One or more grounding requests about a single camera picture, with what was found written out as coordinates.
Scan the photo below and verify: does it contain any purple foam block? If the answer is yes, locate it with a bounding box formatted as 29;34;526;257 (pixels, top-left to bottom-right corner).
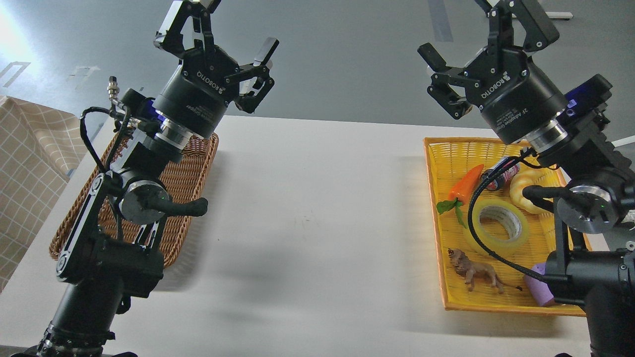
523;274;557;307

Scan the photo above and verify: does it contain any small purple can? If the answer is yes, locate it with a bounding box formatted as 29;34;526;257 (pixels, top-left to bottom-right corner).
481;156;520;191

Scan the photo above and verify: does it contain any yellow wicker basket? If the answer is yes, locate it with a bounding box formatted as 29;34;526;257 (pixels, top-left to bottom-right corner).
423;137;593;317

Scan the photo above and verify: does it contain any brown toy lion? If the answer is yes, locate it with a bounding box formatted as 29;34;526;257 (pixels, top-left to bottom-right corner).
446;248;523;294

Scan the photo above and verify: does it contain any beige checkered cloth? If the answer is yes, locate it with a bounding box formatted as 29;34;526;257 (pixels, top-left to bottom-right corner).
0;96;86;289

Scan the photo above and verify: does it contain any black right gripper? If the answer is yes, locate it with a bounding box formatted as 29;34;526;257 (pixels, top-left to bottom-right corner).
417;0;568;144

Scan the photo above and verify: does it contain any yellow tape roll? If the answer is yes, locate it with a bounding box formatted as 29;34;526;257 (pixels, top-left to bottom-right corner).
472;199;530;258

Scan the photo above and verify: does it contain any white stand base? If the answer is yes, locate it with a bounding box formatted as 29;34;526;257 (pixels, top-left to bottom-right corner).
521;11;574;22

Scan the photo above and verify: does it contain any toy croissant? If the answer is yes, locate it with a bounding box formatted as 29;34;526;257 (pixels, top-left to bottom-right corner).
509;169;549;215

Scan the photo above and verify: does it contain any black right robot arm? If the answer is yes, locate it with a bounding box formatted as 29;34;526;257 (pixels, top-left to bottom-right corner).
418;0;634;357

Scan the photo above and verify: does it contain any orange toy carrot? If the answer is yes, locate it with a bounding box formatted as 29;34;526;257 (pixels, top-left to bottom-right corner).
436;164;485;229

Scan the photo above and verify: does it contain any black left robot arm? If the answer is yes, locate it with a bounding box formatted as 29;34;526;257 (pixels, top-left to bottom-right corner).
19;0;279;357

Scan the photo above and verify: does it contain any white table leg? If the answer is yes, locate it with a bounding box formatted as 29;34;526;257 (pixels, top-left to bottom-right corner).
611;135;635;148

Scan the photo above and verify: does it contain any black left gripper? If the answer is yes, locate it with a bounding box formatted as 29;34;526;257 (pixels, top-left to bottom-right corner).
153;0;280;140

